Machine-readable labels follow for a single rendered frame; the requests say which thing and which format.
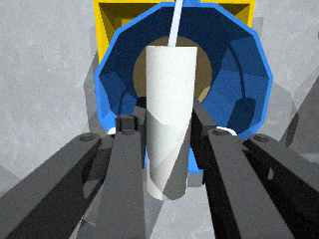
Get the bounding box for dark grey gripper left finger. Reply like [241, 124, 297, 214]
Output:
[0, 96, 147, 239]

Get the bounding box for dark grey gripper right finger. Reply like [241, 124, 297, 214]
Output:
[190, 97, 319, 239]

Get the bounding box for yellow shallow tray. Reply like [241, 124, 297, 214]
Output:
[94, 0, 255, 63]

